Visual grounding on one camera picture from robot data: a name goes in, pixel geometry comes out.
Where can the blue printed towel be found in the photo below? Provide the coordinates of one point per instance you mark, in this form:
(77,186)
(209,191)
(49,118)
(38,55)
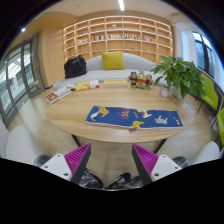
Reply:
(133,117)

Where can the black bag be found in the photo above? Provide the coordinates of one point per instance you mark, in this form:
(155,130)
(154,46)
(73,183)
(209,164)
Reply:
(75,67)

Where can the dark framed window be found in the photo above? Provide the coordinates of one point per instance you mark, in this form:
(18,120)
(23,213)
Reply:
(204,55)

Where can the wooden wall shelf unit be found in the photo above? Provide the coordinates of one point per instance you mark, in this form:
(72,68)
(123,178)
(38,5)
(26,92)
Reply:
(116,36)

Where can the white curtain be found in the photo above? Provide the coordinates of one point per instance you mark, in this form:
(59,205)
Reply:
(185,43)

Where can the white chair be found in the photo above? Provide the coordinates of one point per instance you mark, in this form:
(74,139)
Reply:
(23,145)
(206,153)

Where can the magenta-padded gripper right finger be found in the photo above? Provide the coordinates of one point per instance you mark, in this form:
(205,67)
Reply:
(163,165)

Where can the grey curved sofa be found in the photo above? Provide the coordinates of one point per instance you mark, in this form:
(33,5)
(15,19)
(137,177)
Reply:
(95,75)

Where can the small white jar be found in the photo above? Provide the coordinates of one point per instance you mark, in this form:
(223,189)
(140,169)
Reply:
(164,92)

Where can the yellow and white book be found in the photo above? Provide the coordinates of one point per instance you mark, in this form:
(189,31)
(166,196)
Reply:
(87,85)

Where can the colourful figurine group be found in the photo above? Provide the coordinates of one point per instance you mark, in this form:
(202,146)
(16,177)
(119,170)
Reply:
(140,81)

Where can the glass door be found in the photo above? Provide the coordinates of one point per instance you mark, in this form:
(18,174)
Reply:
(20,73)

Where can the white and red book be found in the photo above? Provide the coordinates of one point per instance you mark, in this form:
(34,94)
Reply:
(58,94)

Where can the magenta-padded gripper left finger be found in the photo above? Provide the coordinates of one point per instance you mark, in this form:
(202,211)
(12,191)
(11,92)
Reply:
(58,165)

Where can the tan flat book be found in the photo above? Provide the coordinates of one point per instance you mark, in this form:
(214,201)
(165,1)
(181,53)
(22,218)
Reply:
(115,82)

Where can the small white spotted pouch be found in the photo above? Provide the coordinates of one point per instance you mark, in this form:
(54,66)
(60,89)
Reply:
(71,86)

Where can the yellow cushion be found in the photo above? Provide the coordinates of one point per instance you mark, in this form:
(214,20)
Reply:
(113,60)

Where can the green potted plant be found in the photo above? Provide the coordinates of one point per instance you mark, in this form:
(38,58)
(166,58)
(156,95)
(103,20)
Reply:
(181,74)

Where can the ceiling strip light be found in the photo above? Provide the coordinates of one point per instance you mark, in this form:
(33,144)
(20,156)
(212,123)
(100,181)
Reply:
(121,5)

